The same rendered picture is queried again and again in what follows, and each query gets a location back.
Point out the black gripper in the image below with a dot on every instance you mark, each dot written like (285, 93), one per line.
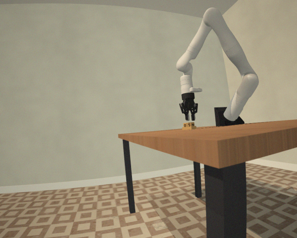
(188, 104)

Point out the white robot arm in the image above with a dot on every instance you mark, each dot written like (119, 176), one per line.
(213, 19)

